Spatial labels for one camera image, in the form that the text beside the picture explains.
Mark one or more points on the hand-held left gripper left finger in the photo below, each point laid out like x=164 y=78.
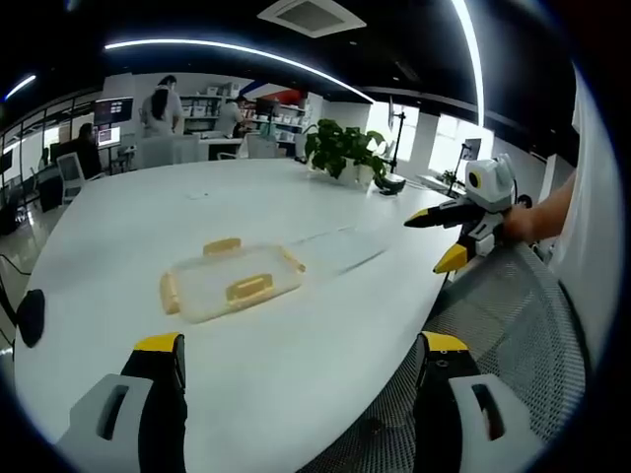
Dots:
x=123 y=424

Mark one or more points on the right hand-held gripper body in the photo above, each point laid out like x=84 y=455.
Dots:
x=490 y=182

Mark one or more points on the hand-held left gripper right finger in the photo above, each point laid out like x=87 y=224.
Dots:
x=443 y=424

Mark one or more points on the clear plastic box yellow buckles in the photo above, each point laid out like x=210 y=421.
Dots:
x=231 y=283

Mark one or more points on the person's right hand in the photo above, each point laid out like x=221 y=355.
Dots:
x=517 y=224

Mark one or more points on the black curved object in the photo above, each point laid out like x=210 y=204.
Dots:
x=390 y=186

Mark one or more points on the grey mesh chair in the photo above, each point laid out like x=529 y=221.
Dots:
x=498 y=355

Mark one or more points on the person's white shirt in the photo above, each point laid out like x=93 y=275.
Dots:
x=589 y=222

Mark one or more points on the green potted plant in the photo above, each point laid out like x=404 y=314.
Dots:
x=345 y=148

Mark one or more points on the ceiling light strip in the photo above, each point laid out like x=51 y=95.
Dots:
x=20 y=87
x=236 y=51
x=470 y=54

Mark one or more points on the black oval clamp pad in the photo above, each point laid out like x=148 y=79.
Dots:
x=32 y=317

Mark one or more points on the white storage shelves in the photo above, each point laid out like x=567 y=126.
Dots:
x=286 y=120

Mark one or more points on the ceiling air vent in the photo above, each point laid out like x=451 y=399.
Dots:
x=310 y=15

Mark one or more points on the white office chair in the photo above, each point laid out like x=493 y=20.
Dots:
x=73 y=175

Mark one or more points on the small computer monitor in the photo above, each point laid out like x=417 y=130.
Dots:
x=108 y=136

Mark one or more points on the dark wall screen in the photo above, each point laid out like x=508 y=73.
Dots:
x=113 y=111

